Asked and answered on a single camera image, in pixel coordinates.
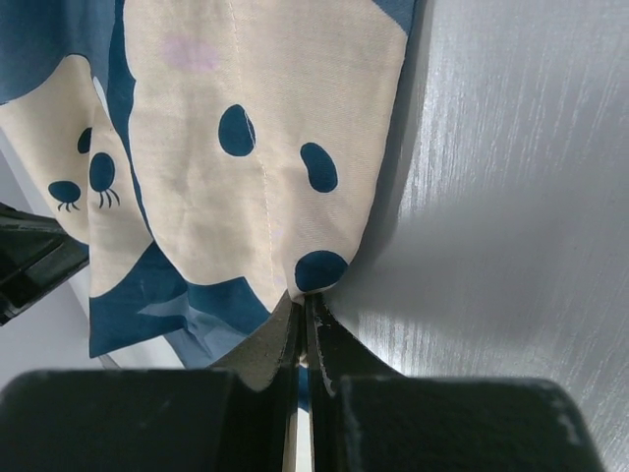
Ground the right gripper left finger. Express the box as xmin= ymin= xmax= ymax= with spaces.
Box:
xmin=212 ymin=295 xmax=300 ymax=471

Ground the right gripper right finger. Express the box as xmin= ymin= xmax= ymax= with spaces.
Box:
xmin=305 ymin=295 xmax=408 ymax=471

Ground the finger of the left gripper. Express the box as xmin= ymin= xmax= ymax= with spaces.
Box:
xmin=1 ymin=204 xmax=88 ymax=325

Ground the blue cartoon placemat cloth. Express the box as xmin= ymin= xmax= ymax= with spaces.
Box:
xmin=1 ymin=1 xmax=418 ymax=368

